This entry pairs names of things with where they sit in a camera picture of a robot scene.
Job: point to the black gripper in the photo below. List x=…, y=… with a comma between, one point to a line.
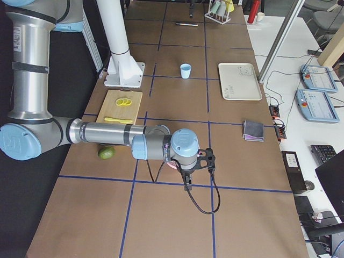
x=187, y=173
x=191, y=8

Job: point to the steel muddler with black cap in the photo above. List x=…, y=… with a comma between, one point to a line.
x=179, y=23

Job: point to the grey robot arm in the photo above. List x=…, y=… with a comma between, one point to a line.
x=32, y=130

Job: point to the green cup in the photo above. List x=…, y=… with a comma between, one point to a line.
x=214, y=7

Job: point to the grey-green cup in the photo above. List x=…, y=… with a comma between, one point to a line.
x=222, y=9

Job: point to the yellow cup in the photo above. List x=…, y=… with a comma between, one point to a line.
x=229, y=6

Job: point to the light blue paper cup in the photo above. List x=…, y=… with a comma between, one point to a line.
x=185, y=70

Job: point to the pink bowl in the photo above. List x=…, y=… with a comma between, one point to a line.
x=173, y=165

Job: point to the grey folded cloth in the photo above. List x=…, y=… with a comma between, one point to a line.
x=253, y=131

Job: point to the red bottle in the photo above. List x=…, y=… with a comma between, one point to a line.
x=253, y=11

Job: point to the cream bear serving tray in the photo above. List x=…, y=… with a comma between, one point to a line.
x=239, y=82

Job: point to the black box with label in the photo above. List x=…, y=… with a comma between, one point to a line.
x=293, y=171

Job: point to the yellow plastic knife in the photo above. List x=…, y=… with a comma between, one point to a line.
x=118, y=120

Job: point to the green avocado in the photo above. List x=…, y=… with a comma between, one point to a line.
x=106, y=152

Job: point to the lemon slices stack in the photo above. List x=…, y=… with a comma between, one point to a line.
x=123, y=101

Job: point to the wooden cutting board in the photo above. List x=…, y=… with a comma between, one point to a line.
x=109, y=108

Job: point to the black keyboard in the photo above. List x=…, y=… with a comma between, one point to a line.
x=323, y=153

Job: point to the blue teach pendant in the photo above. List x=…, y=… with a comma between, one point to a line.
x=315, y=105
x=318, y=78

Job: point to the white wire cup rack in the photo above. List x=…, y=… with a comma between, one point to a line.
x=212, y=16

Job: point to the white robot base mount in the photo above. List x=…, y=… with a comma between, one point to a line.
x=123, y=70

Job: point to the aluminium frame post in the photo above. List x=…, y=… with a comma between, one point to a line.
x=282, y=34

